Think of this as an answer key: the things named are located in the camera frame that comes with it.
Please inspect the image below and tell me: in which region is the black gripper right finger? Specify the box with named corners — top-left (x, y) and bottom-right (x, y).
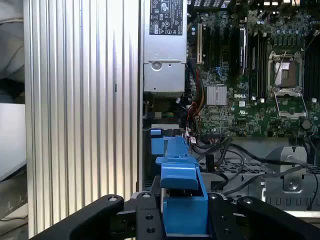
top-left (207, 191), bottom-right (320, 240)

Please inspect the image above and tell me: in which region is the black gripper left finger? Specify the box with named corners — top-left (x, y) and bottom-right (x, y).
top-left (29, 191), bottom-right (166, 240)

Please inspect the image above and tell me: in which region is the hard disk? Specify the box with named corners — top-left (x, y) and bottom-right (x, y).
top-left (149, 128), bottom-right (210, 238)

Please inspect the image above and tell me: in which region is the grey metal disk bay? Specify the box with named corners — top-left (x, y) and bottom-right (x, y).
top-left (199, 146), bottom-right (320, 212)

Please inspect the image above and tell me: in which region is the black RAM slot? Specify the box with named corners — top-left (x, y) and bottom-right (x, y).
top-left (253, 33), bottom-right (259, 101)
top-left (248, 33), bottom-right (254, 101)
top-left (262, 33), bottom-right (268, 102)
top-left (257, 33), bottom-right (263, 102)

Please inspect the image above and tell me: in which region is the black expansion slot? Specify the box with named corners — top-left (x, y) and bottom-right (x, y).
top-left (204, 24), bottom-right (211, 66)
top-left (214, 24), bottom-right (221, 67)

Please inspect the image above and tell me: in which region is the white expansion slot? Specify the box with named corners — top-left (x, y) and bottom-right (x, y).
top-left (196, 23), bottom-right (203, 65)

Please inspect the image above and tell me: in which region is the black open PC case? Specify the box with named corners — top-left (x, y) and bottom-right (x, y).
top-left (140, 0), bottom-right (320, 218)

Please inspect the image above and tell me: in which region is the green motherboard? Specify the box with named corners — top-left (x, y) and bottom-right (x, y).
top-left (186, 0), bottom-right (320, 138)

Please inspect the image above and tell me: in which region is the silver chipset heatsink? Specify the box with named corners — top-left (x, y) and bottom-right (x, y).
top-left (206, 85), bottom-right (228, 106)

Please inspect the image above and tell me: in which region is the metal socket cover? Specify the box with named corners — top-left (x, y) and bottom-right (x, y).
top-left (273, 91), bottom-right (309, 119)

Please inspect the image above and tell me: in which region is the silver power supply unit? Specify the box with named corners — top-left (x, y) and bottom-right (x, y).
top-left (142, 0), bottom-right (188, 94)

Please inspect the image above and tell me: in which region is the white panel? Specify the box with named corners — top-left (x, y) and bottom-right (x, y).
top-left (0, 102), bottom-right (27, 182)

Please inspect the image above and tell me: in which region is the CPU socket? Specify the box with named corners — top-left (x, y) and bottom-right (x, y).
top-left (267, 51), bottom-right (305, 92)

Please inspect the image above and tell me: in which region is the thin metal locking lever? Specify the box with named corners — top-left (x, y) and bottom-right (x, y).
top-left (303, 30), bottom-right (320, 52)
top-left (273, 50), bottom-right (287, 85)

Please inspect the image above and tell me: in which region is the black looped disk wire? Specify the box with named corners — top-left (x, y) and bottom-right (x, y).
top-left (212, 146), bottom-right (247, 194)

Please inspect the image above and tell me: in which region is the long black wire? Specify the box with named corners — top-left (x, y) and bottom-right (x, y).
top-left (229, 142), bottom-right (320, 168)

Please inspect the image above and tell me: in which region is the red and yellow wire bundle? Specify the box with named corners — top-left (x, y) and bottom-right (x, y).
top-left (187, 68), bottom-right (206, 131)

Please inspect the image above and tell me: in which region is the blue data wire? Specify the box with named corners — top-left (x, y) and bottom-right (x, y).
top-left (214, 66), bottom-right (227, 78)

